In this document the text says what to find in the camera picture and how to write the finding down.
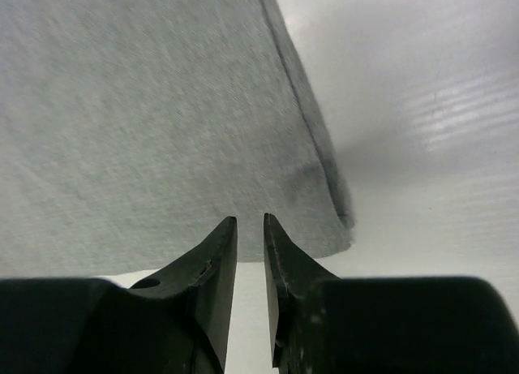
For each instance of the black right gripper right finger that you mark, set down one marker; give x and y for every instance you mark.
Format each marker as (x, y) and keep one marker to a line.
(321, 323)

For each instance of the grey cloth napkin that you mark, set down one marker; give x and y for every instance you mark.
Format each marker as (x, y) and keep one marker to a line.
(131, 128)

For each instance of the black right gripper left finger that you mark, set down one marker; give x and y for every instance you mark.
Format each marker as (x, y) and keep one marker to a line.
(175, 320)

